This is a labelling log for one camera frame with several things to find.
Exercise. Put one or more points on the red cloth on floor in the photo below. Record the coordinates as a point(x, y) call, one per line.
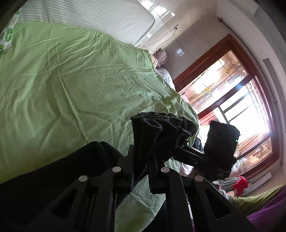
point(240, 186)

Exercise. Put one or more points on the striped white mattress cover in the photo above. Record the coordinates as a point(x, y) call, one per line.
point(127, 21)

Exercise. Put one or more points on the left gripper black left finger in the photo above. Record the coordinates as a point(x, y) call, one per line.
point(94, 204)

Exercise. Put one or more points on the pink bag by bed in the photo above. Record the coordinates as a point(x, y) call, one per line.
point(161, 58)

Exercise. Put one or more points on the green white patterned pillow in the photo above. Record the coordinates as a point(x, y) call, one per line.
point(7, 33)

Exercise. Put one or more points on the purple cloth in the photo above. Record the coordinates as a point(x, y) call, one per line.
point(272, 216)

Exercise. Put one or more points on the wooden framed window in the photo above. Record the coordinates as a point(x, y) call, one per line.
point(225, 85)

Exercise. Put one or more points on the black pants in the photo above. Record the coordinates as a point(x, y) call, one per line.
point(154, 133)

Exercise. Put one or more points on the green bed sheet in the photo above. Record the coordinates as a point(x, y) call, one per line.
point(65, 93)

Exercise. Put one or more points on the wall power socket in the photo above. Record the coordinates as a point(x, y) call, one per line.
point(176, 27)

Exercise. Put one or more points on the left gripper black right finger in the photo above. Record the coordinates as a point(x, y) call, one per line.
point(164, 180)

